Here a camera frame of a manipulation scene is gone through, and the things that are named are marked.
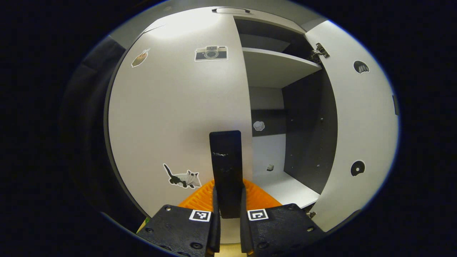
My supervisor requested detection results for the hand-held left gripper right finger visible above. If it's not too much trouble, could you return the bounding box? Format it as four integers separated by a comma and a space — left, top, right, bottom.
239, 178, 326, 257

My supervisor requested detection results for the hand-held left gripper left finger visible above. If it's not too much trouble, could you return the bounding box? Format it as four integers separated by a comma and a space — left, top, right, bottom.
137, 178, 222, 257

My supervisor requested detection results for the white cabinet shelf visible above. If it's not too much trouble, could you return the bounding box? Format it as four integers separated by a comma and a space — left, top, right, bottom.
252, 171, 320, 209
242, 47, 322, 89

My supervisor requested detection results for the black backdrop cloth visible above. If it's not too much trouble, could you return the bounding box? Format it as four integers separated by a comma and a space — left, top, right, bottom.
62, 36, 143, 222

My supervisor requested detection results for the beige double-door shoe cabinet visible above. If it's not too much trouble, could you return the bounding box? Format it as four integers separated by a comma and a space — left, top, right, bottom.
104, 5, 339, 223

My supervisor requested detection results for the beige cabinet door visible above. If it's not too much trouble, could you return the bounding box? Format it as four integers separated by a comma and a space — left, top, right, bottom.
108, 14, 254, 245
304, 20, 400, 232

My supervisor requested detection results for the black door handle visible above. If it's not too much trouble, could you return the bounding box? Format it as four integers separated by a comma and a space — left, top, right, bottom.
209, 130, 244, 219

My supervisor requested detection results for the black top panel handle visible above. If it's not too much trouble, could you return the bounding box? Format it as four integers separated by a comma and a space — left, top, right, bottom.
212, 7, 251, 14

